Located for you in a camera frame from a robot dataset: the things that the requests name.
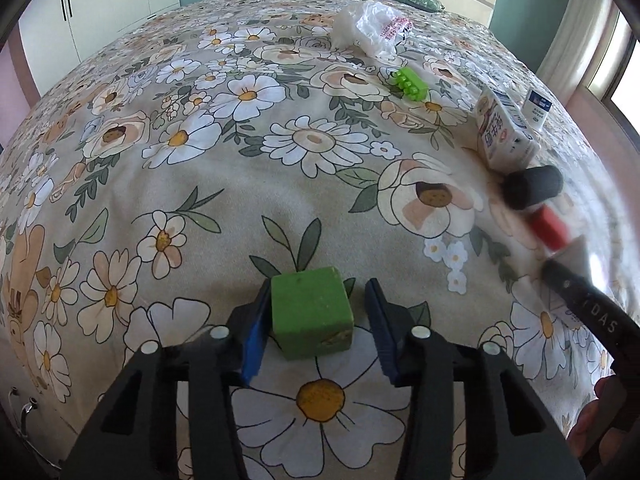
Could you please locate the red box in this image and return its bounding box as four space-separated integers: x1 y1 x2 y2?
527 205 572 252

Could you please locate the white milk carton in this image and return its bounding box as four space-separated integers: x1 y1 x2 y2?
474 86 540 174

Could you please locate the white blue plastic jar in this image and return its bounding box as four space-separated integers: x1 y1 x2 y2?
521 88 552 131

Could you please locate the white wardrobe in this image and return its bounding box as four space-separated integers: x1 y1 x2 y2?
18 0 180 96

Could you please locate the floral bed sheet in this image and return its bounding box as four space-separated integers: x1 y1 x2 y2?
1 0 611 479

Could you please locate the white curtain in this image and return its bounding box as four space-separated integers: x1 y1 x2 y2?
537 0 615 102

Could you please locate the white plastic bag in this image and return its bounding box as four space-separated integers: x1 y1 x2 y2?
330 0 413 63

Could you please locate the window with frame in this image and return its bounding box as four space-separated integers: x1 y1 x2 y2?
584 4 639 150

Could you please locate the green foam cube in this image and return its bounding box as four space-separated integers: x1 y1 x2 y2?
271 266 355 361

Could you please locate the green toy building block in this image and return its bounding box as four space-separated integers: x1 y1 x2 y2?
392 66 428 102

